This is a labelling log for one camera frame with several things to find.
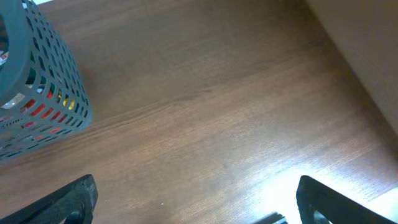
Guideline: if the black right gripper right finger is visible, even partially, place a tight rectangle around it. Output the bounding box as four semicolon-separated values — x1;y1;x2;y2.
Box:
296;175;394;224

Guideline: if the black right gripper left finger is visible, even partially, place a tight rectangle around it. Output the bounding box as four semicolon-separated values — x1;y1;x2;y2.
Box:
1;174;98;224

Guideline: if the San Remo spaghetti packet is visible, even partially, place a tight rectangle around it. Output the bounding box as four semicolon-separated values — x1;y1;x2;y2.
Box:
18;91;82;143

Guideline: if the grey plastic basket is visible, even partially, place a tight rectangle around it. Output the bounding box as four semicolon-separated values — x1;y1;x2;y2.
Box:
1;0;93;162

